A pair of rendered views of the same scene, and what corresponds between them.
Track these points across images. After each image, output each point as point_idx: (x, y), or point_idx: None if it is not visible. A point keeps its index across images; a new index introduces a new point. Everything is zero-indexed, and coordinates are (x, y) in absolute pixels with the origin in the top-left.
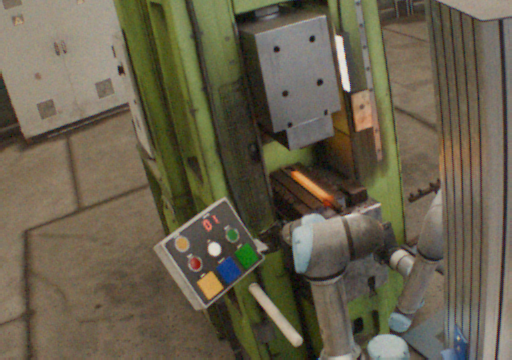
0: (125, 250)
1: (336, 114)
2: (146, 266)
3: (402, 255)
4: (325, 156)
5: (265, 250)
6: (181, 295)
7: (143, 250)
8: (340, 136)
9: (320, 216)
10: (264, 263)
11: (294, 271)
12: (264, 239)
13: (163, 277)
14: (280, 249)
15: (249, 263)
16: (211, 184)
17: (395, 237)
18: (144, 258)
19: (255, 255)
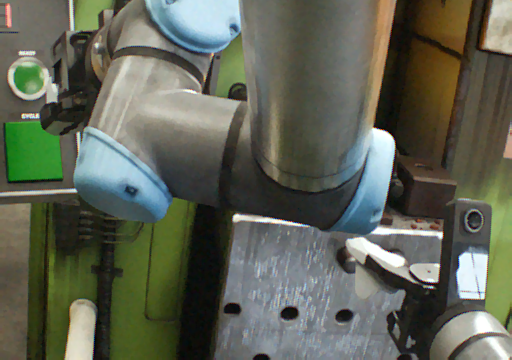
0: (2, 217)
1: (450, 7)
2: (12, 251)
3: (488, 329)
4: (395, 123)
5: (46, 105)
6: (26, 316)
7: (27, 229)
8: (442, 63)
9: None
10: (129, 265)
11: (206, 336)
12: (59, 67)
13: (23, 277)
14: (182, 252)
15: (28, 172)
16: None
17: (487, 268)
18: (19, 240)
19: (58, 164)
